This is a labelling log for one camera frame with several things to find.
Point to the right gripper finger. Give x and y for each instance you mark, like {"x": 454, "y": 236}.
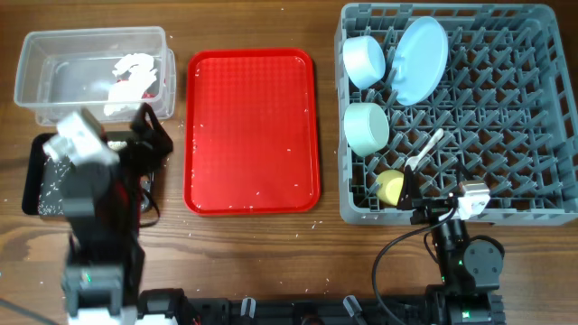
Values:
{"x": 461, "y": 173}
{"x": 410, "y": 195}

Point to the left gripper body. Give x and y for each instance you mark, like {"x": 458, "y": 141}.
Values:
{"x": 135, "y": 155}

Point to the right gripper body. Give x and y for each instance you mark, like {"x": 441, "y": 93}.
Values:
{"x": 430, "y": 211}

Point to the yellow plastic cup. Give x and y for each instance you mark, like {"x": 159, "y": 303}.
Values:
{"x": 390, "y": 185}

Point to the red ketchup packet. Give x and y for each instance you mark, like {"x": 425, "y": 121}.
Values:
{"x": 146, "y": 95}

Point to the white plastic spoon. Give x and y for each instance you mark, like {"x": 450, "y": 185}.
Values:
{"x": 412, "y": 162}

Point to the light green bowl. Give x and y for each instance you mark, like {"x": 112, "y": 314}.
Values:
{"x": 366, "y": 128}

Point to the large light blue plate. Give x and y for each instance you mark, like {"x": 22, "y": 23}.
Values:
{"x": 420, "y": 60}

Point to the light blue rice bowl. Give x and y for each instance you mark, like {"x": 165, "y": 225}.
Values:
{"x": 364, "y": 61}

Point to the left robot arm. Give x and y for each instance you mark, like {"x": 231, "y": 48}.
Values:
{"x": 102, "y": 274}

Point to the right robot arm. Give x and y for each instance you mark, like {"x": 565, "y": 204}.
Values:
{"x": 470, "y": 267}

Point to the grey dishwasher rack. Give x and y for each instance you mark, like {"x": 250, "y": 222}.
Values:
{"x": 505, "y": 103}

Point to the clear plastic bin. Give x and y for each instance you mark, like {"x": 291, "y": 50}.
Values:
{"x": 63, "y": 71}

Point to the black plastic tray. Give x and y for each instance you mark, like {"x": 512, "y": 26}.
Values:
{"x": 125, "y": 211}

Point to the red serving tray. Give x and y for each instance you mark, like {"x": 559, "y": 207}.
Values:
{"x": 251, "y": 140}

